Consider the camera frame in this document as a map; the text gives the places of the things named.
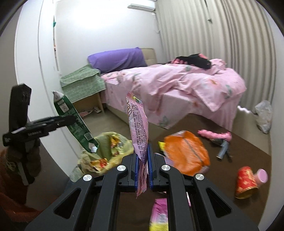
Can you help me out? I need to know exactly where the green snack bag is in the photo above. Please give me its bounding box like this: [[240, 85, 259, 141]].
[[53, 91, 99, 153]]

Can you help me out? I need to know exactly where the pink yellow chip bag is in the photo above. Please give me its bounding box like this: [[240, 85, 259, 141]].
[[149, 197, 169, 231]]

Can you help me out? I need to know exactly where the orange snack bag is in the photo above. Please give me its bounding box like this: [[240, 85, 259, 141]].
[[163, 130, 210, 176]]

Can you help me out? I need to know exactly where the red paper cup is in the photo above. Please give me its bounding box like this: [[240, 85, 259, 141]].
[[235, 166, 258, 199]]

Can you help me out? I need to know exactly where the pink printed wrapper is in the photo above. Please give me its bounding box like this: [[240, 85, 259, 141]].
[[126, 92, 148, 196]]

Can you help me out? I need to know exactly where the gold red snack wrapper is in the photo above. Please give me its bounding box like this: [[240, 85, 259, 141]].
[[110, 135, 122, 156]]

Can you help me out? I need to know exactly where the yellow trash bag bin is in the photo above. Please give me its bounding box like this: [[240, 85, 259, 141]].
[[69, 132, 134, 182]]

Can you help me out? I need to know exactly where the person left hand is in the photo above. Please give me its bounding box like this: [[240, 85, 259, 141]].
[[6, 139, 41, 186]]

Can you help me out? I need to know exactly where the pink slipper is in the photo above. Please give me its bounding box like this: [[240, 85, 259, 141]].
[[79, 110, 93, 118]]

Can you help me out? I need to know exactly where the wooden nightstand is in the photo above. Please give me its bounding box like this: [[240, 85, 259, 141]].
[[73, 93, 104, 113]]

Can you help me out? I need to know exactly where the white sneaker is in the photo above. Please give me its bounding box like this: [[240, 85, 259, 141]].
[[93, 106, 101, 113]]

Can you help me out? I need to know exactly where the green checked cloth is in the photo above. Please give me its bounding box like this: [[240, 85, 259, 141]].
[[60, 64, 106, 103]]

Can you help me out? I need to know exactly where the pink cylindrical cup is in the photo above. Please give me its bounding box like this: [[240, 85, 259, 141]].
[[254, 168, 268, 185]]

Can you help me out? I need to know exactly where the purple pillow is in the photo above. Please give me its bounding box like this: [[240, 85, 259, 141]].
[[88, 47, 147, 74]]

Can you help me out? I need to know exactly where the pink floral bed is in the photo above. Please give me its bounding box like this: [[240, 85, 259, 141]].
[[100, 58, 247, 131]]

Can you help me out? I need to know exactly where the beige headboard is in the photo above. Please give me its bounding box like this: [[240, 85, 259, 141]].
[[141, 48, 157, 66]]

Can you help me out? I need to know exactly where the white plastic bag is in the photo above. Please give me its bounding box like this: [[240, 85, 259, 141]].
[[255, 100, 273, 134]]

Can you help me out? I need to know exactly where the pink floral duvet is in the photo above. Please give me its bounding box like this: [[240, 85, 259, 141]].
[[102, 59, 246, 112]]

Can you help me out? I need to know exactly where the black pink garment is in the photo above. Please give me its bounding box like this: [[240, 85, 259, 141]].
[[168, 53, 211, 70]]

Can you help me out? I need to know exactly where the white air conditioner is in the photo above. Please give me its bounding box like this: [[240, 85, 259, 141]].
[[128, 3, 155, 12]]

